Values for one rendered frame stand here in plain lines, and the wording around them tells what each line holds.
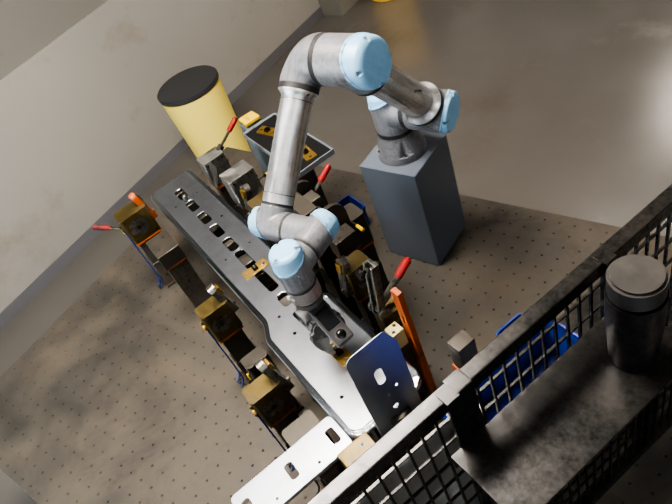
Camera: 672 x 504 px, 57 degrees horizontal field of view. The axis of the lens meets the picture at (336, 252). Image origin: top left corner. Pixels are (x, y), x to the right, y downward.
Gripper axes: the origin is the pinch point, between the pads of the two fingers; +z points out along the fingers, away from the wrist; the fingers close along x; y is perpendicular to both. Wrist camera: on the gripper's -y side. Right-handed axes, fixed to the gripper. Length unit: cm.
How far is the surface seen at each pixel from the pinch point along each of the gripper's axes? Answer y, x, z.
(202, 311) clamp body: 40.7, 20.0, -0.9
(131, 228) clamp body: 102, 21, 1
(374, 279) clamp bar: -1.8, -15.3, -14.2
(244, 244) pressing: 59, -3, 3
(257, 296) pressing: 36.7, 5.0, 3.6
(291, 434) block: -6.3, 21.4, 6.0
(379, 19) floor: 311, -230, 102
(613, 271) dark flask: -62, -21, -57
